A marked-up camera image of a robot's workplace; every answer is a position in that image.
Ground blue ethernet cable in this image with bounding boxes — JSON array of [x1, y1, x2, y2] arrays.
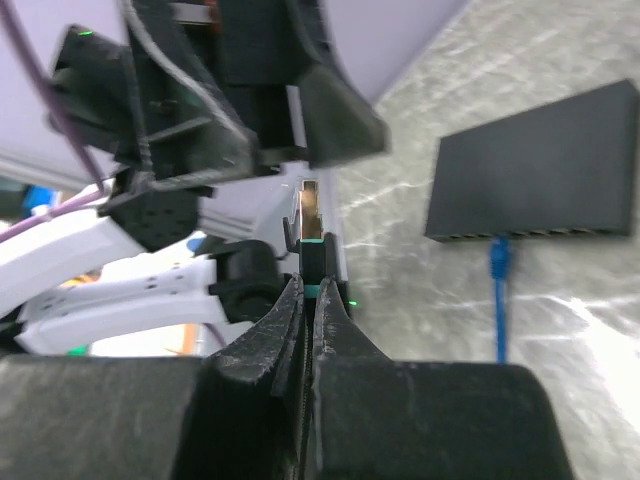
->
[[487, 234, 514, 364]]

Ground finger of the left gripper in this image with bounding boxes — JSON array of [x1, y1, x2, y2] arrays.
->
[[286, 1, 389, 168]]

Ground black network switch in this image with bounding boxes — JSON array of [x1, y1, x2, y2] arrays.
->
[[424, 80, 639, 242]]

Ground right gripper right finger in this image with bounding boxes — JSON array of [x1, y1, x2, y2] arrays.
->
[[310, 279, 573, 480]]

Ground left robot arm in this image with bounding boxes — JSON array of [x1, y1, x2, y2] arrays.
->
[[1, 1, 389, 356]]

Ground black ethernet cable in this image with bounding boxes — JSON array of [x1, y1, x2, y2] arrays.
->
[[282, 179, 337, 480]]

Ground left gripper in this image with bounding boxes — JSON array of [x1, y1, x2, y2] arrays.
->
[[47, 0, 261, 254]]

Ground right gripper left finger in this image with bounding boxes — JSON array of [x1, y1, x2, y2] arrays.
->
[[1, 278, 305, 479]]

